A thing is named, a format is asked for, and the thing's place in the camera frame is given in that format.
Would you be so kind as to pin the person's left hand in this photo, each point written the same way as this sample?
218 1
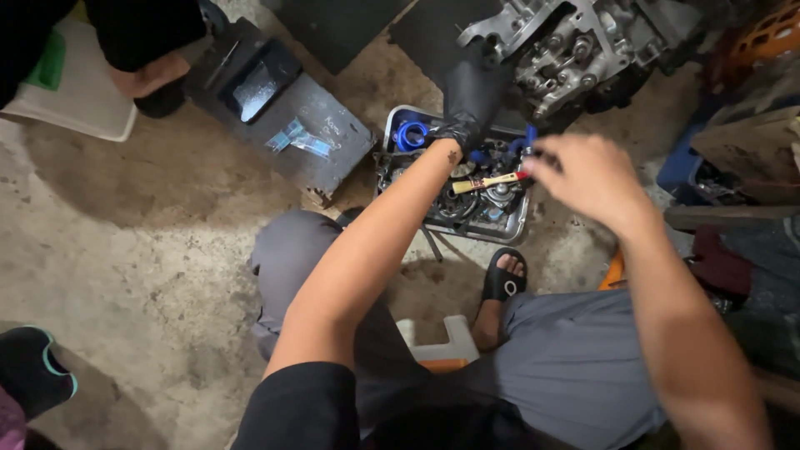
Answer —
470 106

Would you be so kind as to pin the person's right hand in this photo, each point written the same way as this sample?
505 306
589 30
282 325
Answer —
594 181

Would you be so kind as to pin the person's right fingers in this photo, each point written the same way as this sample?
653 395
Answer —
550 159

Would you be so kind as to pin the metal tray of engine parts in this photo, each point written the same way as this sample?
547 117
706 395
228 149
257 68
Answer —
484 209

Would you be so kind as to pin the grey metal engine block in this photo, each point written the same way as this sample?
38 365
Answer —
581 50

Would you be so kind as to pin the blue plastic bin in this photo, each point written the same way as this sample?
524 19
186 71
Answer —
678 165

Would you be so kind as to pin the person's black sandal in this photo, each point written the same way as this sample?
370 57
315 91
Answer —
503 281

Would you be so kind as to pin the black metal tool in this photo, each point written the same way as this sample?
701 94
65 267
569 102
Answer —
432 244

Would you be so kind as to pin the black rubber mat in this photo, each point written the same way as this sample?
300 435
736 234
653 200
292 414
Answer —
331 28
431 37

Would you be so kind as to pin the wooden plank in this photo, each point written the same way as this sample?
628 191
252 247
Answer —
725 217

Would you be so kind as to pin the dark red cloth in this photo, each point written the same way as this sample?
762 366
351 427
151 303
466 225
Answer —
719 262

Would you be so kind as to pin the person's grey trousers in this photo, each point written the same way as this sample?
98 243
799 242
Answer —
575 362

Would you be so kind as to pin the white and orange stool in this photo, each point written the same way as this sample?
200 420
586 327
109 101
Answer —
447 350

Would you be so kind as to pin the orange plastic crate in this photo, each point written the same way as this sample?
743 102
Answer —
765 34

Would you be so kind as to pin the dark grey metal box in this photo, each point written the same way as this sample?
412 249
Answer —
281 119

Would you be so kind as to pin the person's black sleeve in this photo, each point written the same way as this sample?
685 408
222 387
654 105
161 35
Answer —
300 409

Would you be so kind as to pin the white plastic tray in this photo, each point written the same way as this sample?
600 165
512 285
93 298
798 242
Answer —
75 100

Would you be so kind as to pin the green plastic piece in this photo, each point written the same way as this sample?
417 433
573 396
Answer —
47 62

